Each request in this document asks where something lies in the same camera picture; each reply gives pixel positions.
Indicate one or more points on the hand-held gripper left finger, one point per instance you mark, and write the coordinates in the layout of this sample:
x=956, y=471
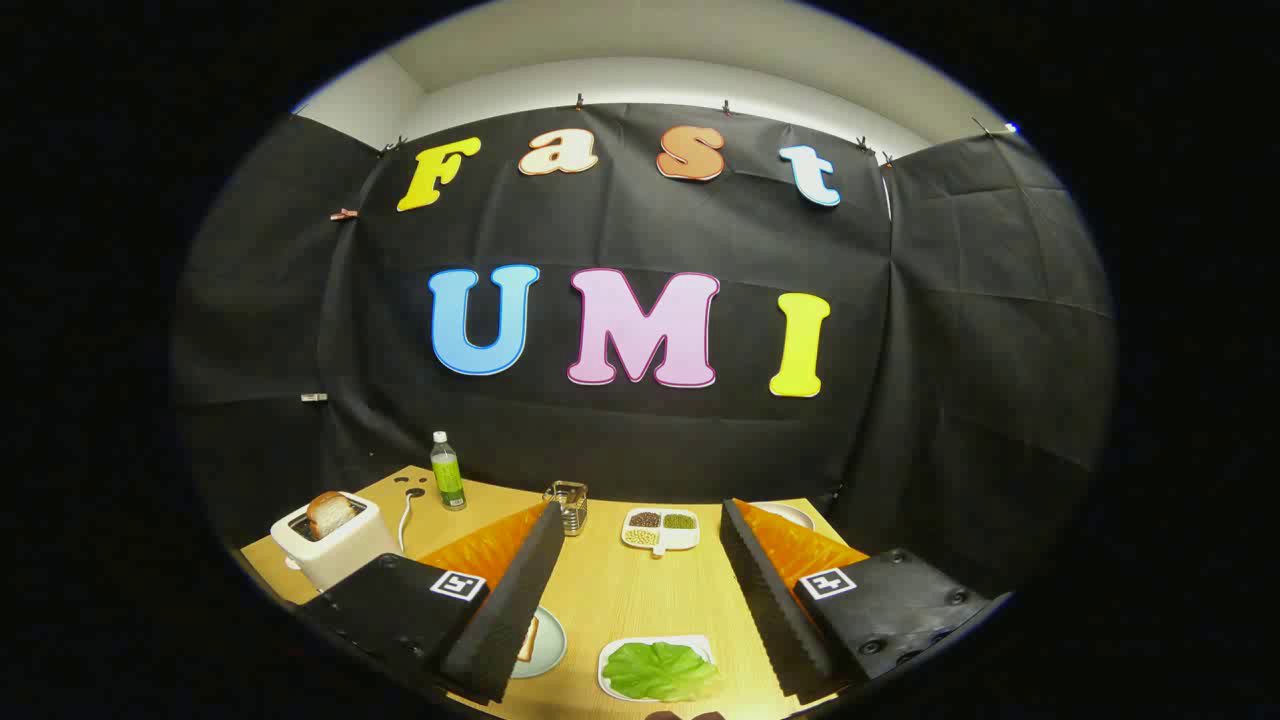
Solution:
x=515, y=600

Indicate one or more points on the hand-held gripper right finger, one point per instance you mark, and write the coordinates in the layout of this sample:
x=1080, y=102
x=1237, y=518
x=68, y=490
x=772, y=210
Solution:
x=770, y=610

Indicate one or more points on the green lettuce leaf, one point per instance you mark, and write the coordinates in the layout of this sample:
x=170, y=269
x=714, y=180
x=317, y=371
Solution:
x=660, y=670

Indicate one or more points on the toasted bread slice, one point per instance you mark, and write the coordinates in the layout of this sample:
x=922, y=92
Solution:
x=330, y=514

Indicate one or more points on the white bread slice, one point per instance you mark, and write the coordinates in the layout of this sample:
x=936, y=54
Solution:
x=527, y=640

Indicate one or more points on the pale green round plate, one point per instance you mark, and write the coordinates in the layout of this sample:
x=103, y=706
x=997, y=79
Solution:
x=550, y=645

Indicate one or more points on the small round white plate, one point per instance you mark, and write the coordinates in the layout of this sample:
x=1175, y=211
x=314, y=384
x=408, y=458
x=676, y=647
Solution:
x=795, y=515

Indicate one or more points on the white square plate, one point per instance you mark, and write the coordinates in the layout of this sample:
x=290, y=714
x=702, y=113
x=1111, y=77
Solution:
x=612, y=650

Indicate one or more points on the pile of green beans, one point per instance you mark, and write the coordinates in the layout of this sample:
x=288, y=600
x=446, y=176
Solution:
x=679, y=521

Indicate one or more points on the white divided dish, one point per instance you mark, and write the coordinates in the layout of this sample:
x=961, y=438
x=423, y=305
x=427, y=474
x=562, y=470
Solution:
x=660, y=541

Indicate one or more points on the green label plastic bottle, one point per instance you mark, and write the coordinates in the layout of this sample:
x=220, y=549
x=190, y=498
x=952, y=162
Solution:
x=448, y=478

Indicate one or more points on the pile of yellow beans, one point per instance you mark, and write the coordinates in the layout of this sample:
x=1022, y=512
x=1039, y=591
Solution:
x=641, y=537

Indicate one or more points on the pile of red beans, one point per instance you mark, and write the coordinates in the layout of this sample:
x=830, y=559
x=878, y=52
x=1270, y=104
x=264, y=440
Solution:
x=645, y=519

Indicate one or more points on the white toaster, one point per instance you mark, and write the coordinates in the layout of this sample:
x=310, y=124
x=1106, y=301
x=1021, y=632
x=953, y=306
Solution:
x=345, y=560

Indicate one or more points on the black backdrop cloth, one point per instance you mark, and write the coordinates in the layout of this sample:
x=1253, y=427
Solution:
x=640, y=440

